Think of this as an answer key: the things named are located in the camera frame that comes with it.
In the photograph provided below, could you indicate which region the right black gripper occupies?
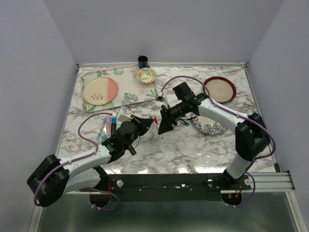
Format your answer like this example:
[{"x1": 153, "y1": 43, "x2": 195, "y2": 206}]
[{"x1": 158, "y1": 101, "x2": 187, "y2": 135}]

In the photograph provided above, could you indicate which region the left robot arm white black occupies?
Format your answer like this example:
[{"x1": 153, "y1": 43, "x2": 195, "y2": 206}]
[{"x1": 27, "y1": 115, "x2": 153, "y2": 207}]

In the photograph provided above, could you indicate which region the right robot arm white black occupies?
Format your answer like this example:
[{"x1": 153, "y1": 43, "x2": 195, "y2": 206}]
[{"x1": 158, "y1": 82, "x2": 270, "y2": 189}]

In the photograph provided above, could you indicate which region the light blue clear pen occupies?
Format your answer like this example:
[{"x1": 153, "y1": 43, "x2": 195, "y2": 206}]
[{"x1": 97, "y1": 124, "x2": 107, "y2": 142}]

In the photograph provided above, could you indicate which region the green capped black highlighter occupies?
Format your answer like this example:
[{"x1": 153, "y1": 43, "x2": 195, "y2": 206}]
[{"x1": 128, "y1": 146, "x2": 137, "y2": 156}]

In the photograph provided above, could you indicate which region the blue capped black highlighter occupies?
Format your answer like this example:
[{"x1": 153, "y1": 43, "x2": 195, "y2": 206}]
[{"x1": 111, "y1": 117, "x2": 117, "y2": 136}]

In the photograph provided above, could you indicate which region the blue floral white plate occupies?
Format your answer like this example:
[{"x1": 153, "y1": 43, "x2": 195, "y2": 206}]
[{"x1": 192, "y1": 116, "x2": 227, "y2": 135}]

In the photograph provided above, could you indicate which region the floral leaf serving tray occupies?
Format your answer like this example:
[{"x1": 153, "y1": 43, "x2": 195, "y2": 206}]
[{"x1": 80, "y1": 65, "x2": 157, "y2": 113}]

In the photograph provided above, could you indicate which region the floral ceramic bowl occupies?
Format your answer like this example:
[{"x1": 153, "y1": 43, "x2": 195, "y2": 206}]
[{"x1": 137, "y1": 68, "x2": 157, "y2": 85}]

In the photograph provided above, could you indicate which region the pink cream round plate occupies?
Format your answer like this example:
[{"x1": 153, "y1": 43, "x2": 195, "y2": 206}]
[{"x1": 83, "y1": 77, "x2": 118, "y2": 106}]

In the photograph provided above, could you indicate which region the dark blue mug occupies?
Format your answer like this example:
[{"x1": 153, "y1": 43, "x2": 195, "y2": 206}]
[{"x1": 138, "y1": 55, "x2": 150, "y2": 69}]

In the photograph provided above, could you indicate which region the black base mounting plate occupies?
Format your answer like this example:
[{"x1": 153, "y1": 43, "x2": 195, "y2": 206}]
[{"x1": 95, "y1": 173, "x2": 251, "y2": 202}]

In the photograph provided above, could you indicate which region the red rimmed beige plate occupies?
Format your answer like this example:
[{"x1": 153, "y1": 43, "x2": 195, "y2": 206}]
[{"x1": 204, "y1": 76, "x2": 237, "y2": 104}]

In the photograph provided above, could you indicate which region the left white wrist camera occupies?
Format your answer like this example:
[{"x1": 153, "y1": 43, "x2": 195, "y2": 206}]
[{"x1": 112, "y1": 106, "x2": 131, "y2": 122}]

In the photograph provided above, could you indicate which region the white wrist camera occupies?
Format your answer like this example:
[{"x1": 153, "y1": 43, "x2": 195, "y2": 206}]
[
  {"x1": 112, "y1": 106, "x2": 131, "y2": 122},
  {"x1": 155, "y1": 94, "x2": 181, "y2": 108}
]

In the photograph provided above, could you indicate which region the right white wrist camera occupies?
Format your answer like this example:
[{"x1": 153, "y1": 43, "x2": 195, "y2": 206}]
[{"x1": 155, "y1": 94, "x2": 181, "y2": 108}]

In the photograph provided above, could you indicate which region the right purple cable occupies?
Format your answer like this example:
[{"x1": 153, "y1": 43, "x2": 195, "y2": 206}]
[{"x1": 159, "y1": 75, "x2": 277, "y2": 208}]

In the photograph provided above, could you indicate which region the aluminium frame rail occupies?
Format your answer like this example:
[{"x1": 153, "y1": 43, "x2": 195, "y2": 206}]
[{"x1": 252, "y1": 172, "x2": 295, "y2": 193}]

